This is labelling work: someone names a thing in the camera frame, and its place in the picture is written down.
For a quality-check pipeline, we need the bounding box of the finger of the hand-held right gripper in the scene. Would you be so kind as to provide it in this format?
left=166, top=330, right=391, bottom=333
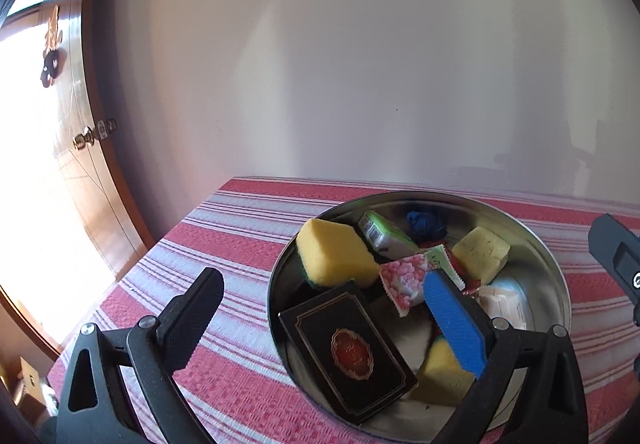
left=588, top=214, right=640, bottom=325

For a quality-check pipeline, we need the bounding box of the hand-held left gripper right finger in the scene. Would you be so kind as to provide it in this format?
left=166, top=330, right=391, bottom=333
left=423, top=269, right=588, bottom=444

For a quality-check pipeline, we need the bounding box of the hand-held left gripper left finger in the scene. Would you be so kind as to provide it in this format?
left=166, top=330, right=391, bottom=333
left=56, top=267, right=225, bottom=444

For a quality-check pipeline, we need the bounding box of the white packet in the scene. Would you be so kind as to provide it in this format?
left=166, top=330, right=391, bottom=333
left=475, top=285, right=528, bottom=329

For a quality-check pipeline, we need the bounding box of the green white sachet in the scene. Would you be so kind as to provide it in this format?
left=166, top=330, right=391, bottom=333
left=425, top=244, right=466, bottom=289

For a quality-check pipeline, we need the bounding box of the yellow sponge green scouring pad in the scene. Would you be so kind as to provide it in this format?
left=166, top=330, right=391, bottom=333
left=410, top=336, right=476, bottom=407
left=296, top=218, right=382, bottom=289

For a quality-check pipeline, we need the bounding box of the pink floral packet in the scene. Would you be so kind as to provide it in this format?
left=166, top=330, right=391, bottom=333
left=379, top=253, right=431, bottom=319

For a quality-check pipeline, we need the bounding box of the pale yellow sponge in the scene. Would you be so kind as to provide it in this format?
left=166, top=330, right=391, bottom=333
left=451, top=226, right=512, bottom=285

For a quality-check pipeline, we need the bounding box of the round metal tin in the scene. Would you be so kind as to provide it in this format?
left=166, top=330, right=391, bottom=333
left=266, top=190, right=572, bottom=442

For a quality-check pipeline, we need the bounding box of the blue yarn bundle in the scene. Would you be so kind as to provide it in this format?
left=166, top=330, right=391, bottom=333
left=404, top=210, right=447, bottom=242

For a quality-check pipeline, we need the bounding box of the green tissue packet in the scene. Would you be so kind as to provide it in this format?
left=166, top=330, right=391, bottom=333
left=357, top=210, right=421, bottom=261

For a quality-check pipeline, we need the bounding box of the black box with red emblem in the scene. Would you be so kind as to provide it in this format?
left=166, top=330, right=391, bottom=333
left=278, top=280, right=419, bottom=426

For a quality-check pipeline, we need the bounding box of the red striped tablecloth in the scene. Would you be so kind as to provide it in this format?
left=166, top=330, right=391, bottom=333
left=45, top=176, right=640, bottom=444

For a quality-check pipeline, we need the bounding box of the wooden door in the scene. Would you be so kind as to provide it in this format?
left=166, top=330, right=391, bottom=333
left=0, top=0, right=156, bottom=360

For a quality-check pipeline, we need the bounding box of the black door ornament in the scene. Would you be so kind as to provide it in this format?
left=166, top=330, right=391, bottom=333
left=40, top=48, right=66, bottom=87

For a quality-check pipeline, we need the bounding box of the orange door ornament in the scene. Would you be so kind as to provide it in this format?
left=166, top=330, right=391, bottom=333
left=44, top=4, right=63, bottom=47

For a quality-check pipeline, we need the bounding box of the brass door handle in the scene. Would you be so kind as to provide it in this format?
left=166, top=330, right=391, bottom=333
left=72, top=116, right=118, bottom=152

